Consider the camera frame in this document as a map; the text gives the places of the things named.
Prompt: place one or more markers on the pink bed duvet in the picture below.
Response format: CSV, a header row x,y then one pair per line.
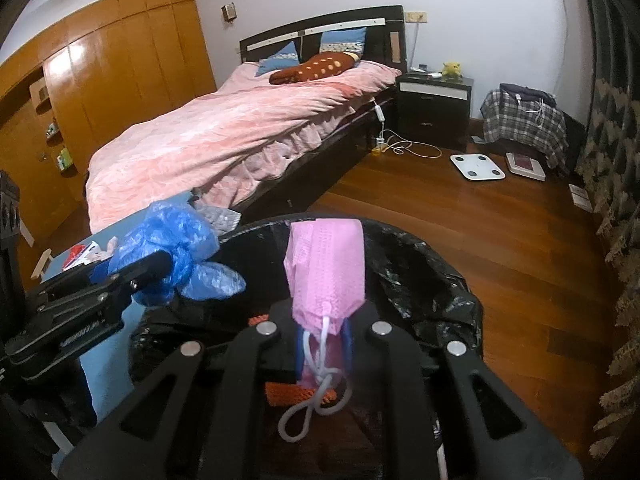
x,y
225,144

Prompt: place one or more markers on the pink tissue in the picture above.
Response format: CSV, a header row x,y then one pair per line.
x,y
108,252

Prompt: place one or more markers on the blue plastic bag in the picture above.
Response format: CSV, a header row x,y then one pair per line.
x,y
182,232

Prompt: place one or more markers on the right blue pillow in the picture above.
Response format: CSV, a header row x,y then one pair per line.
x,y
345,40

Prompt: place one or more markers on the blue table cloth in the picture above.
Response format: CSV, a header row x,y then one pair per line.
x,y
101,344

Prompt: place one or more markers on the blue pillow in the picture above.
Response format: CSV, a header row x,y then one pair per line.
x,y
345,40
286,57

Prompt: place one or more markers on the yellow plush toy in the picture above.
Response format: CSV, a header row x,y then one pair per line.
x,y
451,70

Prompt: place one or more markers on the black white nightstand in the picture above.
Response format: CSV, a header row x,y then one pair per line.
x,y
435,111

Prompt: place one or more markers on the brown dotted pillow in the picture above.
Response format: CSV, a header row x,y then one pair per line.
x,y
322,65

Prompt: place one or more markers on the pink face mask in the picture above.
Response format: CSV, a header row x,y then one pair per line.
x,y
326,273

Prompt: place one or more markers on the plaid shirt on chair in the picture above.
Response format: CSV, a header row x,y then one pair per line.
x,y
525,116

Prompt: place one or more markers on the wooden wardrobe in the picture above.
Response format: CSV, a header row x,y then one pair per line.
x,y
83,81

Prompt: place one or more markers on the left blue pillow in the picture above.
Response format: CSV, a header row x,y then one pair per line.
x,y
286,57

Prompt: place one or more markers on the white blue carton box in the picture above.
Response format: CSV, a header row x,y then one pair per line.
x,y
81,255

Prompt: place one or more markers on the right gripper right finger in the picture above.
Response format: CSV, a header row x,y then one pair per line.
x,y
452,416

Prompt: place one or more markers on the orange knitted cloth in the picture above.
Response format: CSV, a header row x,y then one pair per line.
x,y
286,395

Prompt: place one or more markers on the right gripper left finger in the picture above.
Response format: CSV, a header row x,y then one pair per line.
x,y
189,420

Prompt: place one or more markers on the left wall lamp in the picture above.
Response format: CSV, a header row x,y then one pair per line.
x,y
229,12

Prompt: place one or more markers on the white bathroom scale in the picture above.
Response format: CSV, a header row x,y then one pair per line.
x,y
477,167

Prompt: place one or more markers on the dark patterned curtain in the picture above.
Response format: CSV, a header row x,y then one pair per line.
x,y
609,167

